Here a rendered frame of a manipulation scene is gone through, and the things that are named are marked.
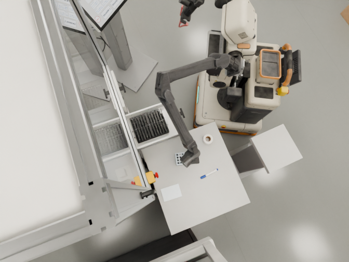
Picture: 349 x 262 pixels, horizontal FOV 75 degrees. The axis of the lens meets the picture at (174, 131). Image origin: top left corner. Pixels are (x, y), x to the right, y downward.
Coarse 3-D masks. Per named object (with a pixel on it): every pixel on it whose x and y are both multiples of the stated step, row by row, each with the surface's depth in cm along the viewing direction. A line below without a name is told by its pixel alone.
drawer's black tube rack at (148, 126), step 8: (152, 112) 158; (136, 120) 153; (144, 120) 154; (152, 120) 157; (160, 120) 154; (136, 128) 152; (144, 128) 152; (152, 128) 152; (160, 128) 155; (136, 136) 151; (144, 136) 151; (152, 136) 154
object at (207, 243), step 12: (156, 240) 210; (168, 240) 192; (180, 240) 175; (192, 240) 161; (204, 240) 139; (132, 252) 200; (144, 252) 182; (156, 252) 167; (168, 252) 154; (180, 252) 134; (192, 252) 129; (216, 252) 110
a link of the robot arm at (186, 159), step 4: (192, 148) 132; (196, 148) 133; (188, 152) 138; (192, 152) 136; (196, 152) 135; (184, 156) 137; (188, 156) 136; (180, 160) 138; (184, 160) 135; (188, 160) 136; (192, 160) 137; (184, 164) 136; (188, 164) 136
